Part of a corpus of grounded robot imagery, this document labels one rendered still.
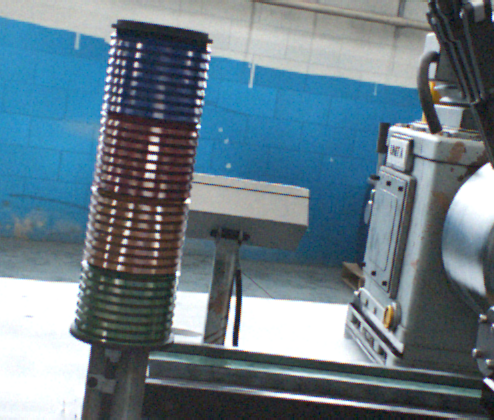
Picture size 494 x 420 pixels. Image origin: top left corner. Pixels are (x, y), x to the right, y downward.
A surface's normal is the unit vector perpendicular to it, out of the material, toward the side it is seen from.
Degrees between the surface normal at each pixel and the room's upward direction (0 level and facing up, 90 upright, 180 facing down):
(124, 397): 90
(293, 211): 54
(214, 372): 90
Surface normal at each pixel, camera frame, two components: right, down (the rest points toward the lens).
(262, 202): 0.16, -0.45
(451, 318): 0.10, 0.15
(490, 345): -0.99, -0.13
